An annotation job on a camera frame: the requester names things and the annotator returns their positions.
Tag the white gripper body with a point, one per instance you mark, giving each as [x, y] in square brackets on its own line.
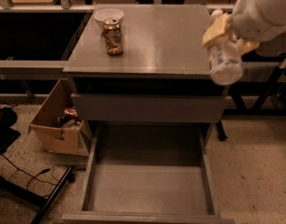
[250, 23]

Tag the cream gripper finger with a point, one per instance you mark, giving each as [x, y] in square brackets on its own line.
[219, 30]
[245, 46]

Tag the clear plastic water bottle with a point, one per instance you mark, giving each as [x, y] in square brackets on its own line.
[225, 65]

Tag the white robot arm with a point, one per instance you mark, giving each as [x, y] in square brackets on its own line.
[251, 23]

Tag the grey drawer cabinet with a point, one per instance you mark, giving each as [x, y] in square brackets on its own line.
[147, 85]

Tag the closed grey top drawer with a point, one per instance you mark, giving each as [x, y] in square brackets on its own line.
[110, 107]

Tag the open grey middle drawer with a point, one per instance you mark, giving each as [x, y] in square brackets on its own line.
[147, 174]

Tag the grey chair seat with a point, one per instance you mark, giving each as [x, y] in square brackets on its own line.
[273, 48]

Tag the crushed orange soda can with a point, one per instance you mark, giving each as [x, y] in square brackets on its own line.
[113, 36]

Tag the white bowl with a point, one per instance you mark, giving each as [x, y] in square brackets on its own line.
[107, 13]

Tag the red can in box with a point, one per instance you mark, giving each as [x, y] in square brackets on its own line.
[71, 113]

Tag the cardboard box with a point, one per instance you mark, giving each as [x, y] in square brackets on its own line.
[71, 137]

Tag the black chair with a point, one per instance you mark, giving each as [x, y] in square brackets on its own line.
[8, 118]

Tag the black metal stand leg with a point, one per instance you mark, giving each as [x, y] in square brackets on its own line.
[42, 203]

